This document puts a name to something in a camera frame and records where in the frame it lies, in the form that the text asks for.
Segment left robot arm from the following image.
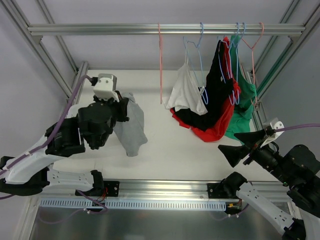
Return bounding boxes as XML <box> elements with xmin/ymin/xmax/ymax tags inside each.
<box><xmin>0</xmin><ymin>97</ymin><xmax>130</xmax><ymax>197</ymax></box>

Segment black tank top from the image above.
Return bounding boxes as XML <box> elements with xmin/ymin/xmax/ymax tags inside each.
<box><xmin>172</xmin><ymin>41</ymin><xmax>234</xmax><ymax>132</ymax></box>

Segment aluminium frame posts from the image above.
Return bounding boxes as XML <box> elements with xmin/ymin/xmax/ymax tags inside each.
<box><xmin>0</xmin><ymin>0</ymin><xmax>89</xmax><ymax>97</ymax></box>
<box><xmin>252</xmin><ymin>0</ymin><xmax>320</xmax><ymax>130</ymax></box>

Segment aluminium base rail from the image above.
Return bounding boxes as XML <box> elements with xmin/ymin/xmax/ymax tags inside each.
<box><xmin>28</xmin><ymin>177</ymin><xmax>288</xmax><ymax>202</ymax></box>

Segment white tank top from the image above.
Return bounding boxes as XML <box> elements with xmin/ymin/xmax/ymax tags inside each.
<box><xmin>165</xmin><ymin>55</ymin><xmax>208</xmax><ymax>116</ymax></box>

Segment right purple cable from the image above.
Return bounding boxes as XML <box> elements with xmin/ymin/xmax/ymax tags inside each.
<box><xmin>273</xmin><ymin>122</ymin><xmax>320</xmax><ymax>132</ymax></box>

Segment grey tank top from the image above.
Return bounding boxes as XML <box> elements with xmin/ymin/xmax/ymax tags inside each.
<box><xmin>113</xmin><ymin>92</ymin><xmax>148</xmax><ymax>157</ymax></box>

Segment aluminium frame left posts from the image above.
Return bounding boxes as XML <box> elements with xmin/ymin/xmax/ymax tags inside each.
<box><xmin>0</xmin><ymin>0</ymin><xmax>89</xmax><ymax>97</ymax></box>

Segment purple cable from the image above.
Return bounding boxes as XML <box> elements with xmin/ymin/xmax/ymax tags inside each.
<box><xmin>0</xmin><ymin>74</ymin><xmax>100</xmax><ymax>201</ymax></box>
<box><xmin>273</xmin><ymin>122</ymin><xmax>320</xmax><ymax>132</ymax></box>

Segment aluminium hanging rail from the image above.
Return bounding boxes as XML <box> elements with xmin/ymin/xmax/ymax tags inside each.
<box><xmin>27</xmin><ymin>23</ymin><xmax>306</xmax><ymax>37</ymax></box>

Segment red tank top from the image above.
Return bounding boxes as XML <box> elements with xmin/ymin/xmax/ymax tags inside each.
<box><xmin>169</xmin><ymin>36</ymin><xmax>241</xmax><ymax>143</ymax></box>

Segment pink hanger with green top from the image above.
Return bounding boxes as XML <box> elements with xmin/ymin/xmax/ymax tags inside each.
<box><xmin>241</xmin><ymin>22</ymin><xmax>265</xmax><ymax>107</ymax></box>

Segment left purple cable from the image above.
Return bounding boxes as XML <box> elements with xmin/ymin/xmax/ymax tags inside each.
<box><xmin>0</xmin><ymin>74</ymin><xmax>100</xmax><ymax>201</ymax></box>

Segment light blue hanger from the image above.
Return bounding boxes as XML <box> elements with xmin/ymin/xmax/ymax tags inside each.
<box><xmin>182</xmin><ymin>22</ymin><xmax>209</xmax><ymax>105</ymax></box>

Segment aluminium frame right posts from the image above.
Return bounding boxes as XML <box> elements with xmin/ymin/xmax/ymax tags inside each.
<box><xmin>252</xmin><ymin>0</ymin><xmax>320</xmax><ymax>130</ymax></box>

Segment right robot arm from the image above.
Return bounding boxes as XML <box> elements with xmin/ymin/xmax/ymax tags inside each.
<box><xmin>216</xmin><ymin>126</ymin><xmax>320</xmax><ymax>240</ymax></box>

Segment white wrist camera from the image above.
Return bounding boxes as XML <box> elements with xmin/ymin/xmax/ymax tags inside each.
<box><xmin>261</xmin><ymin>117</ymin><xmax>284</xmax><ymax>147</ymax></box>
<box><xmin>93</xmin><ymin>73</ymin><xmax>120</xmax><ymax>102</ymax></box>

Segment white slotted cable duct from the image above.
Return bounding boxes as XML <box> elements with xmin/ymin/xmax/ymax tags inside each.
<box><xmin>39</xmin><ymin>198</ymin><xmax>227</xmax><ymax>212</ymax></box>

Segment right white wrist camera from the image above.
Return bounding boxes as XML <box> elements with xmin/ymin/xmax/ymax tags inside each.
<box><xmin>261</xmin><ymin>117</ymin><xmax>284</xmax><ymax>147</ymax></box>

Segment green tank top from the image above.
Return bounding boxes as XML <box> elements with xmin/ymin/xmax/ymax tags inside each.
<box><xmin>223</xmin><ymin>34</ymin><xmax>258</xmax><ymax>141</ymax></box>

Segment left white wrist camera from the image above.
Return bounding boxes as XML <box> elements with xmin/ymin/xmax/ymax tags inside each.
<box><xmin>93</xmin><ymin>73</ymin><xmax>120</xmax><ymax>102</ymax></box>

